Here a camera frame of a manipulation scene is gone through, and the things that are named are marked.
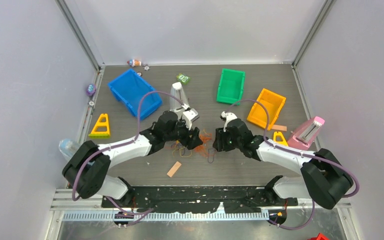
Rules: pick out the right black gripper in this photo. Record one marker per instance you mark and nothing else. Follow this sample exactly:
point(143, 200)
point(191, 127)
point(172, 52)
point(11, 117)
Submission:
point(220, 144)

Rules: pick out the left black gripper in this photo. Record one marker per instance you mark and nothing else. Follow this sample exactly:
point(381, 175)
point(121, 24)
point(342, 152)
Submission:
point(190, 142)

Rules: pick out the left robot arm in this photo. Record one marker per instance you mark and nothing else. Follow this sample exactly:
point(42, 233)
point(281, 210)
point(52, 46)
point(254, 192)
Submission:
point(88, 165)

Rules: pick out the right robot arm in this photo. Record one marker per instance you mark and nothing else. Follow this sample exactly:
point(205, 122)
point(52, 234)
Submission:
point(321, 177)

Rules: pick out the tan wooden stick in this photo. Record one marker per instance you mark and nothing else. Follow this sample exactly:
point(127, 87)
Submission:
point(174, 169)

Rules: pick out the white metronome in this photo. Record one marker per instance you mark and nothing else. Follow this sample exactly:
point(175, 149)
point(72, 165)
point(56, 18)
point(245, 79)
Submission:
point(180, 102)

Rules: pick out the green plastic bin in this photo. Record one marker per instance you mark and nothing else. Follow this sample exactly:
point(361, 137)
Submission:
point(231, 86)

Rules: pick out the tan block by bin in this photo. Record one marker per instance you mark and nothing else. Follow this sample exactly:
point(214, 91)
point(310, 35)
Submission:
point(282, 128)

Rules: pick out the green number tile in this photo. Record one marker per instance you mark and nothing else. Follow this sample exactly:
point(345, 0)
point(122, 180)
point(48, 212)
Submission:
point(183, 79)

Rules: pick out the right yellow triangle block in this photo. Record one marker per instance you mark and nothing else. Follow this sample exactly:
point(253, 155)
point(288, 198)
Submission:
point(279, 138)

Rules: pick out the orange plastic bin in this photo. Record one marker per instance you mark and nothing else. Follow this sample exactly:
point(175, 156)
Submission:
point(272, 102)

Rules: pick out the pink metronome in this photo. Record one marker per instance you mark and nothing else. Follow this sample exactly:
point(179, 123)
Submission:
point(304, 135)

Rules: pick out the blue plastic bin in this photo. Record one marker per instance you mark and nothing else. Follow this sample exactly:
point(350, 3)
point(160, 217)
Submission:
point(129, 88)

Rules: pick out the small grey gear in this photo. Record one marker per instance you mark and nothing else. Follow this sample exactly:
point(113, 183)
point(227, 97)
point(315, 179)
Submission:
point(146, 68)

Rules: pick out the small figurine toy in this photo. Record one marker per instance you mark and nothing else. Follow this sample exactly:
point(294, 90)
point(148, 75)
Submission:
point(134, 63)

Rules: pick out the purple small toy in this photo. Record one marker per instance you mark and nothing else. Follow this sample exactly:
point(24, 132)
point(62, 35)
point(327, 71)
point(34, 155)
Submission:
point(91, 90)

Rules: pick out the blue transparent metronome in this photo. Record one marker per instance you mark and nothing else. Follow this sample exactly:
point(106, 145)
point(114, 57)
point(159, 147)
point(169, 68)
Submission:
point(68, 148)

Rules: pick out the red object at corner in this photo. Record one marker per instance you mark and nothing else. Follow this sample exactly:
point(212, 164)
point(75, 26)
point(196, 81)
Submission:
point(320, 236)

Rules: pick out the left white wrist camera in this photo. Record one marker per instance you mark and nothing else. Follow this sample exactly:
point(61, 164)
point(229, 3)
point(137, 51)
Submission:
point(190, 116)

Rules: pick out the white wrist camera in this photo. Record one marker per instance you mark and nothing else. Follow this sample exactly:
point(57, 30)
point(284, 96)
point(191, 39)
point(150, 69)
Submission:
point(228, 118)
point(190, 116)

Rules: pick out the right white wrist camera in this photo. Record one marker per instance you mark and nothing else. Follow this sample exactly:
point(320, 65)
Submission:
point(228, 118)

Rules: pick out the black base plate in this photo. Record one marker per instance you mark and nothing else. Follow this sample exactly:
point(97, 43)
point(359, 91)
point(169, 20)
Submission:
point(199, 199)

